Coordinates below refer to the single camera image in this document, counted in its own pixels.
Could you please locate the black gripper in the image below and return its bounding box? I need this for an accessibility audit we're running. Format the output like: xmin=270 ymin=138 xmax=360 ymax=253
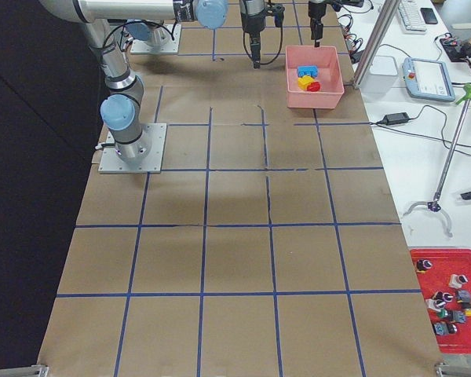
xmin=308 ymin=2 xmax=327 ymax=47
xmin=239 ymin=3 xmax=285 ymax=69

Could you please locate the blue toy block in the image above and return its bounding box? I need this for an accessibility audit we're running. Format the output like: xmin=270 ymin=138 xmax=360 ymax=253
xmin=297 ymin=65 xmax=319 ymax=78

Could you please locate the yellow toy block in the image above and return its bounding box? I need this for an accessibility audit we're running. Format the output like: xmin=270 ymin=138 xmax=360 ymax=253
xmin=297 ymin=75 xmax=315 ymax=91

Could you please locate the red toy block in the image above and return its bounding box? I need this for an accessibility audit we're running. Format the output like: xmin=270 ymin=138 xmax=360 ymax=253
xmin=306 ymin=81 xmax=321 ymax=92

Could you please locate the pink plastic box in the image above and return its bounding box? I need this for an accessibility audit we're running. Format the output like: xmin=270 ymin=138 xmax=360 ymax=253
xmin=286 ymin=46 xmax=344 ymax=109

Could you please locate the white plastic container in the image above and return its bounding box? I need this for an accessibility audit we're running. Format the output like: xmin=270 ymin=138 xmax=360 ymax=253
xmin=361 ymin=55 xmax=398 ymax=99

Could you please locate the white keyboard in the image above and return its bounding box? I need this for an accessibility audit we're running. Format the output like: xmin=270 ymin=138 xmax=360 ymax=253
xmin=396 ymin=0 xmax=427 ymax=35

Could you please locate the black smartphone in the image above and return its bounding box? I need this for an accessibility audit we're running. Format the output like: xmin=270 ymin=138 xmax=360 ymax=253
xmin=420 ymin=8 xmax=438 ymax=24

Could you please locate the black power adapter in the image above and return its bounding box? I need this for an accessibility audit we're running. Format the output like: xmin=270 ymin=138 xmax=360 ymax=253
xmin=382 ymin=112 xmax=411 ymax=126

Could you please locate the robot teach pendant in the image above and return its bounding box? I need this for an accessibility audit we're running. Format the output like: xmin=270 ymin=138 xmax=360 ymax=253
xmin=402 ymin=57 xmax=455 ymax=102

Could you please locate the silver reacher grabber tool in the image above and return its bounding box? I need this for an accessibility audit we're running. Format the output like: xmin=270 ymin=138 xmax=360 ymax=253
xmin=403 ymin=84 xmax=471 ymax=237

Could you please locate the red plastic tray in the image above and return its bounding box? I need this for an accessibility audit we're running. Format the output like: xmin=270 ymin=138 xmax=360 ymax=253
xmin=411 ymin=248 xmax=471 ymax=353

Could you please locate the aluminium frame post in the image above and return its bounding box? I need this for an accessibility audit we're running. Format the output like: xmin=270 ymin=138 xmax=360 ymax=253
xmin=352 ymin=0 xmax=400 ymax=89

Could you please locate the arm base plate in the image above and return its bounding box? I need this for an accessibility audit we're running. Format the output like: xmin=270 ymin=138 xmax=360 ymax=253
xmin=126 ymin=23 xmax=181 ymax=55
xmin=98 ymin=123 xmax=167 ymax=174

